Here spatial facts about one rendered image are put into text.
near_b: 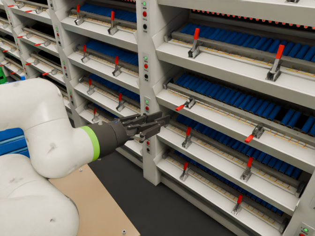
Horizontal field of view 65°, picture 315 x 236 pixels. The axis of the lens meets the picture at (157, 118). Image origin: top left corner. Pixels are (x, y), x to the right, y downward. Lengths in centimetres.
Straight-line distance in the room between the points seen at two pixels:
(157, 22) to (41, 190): 66
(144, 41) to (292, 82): 54
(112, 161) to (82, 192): 67
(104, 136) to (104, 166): 88
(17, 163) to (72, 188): 28
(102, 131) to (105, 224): 29
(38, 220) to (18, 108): 22
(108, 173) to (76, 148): 88
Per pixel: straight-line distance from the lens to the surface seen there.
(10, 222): 49
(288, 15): 71
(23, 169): 65
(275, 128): 84
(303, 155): 83
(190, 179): 119
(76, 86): 162
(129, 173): 144
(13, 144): 151
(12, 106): 57
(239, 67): 80
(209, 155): 102
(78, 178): 92
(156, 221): 124
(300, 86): 74
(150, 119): 81
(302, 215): 94
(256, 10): 73
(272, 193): 96
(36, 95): 59
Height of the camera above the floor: 102
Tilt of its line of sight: 33 degrees down
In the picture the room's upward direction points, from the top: straight up
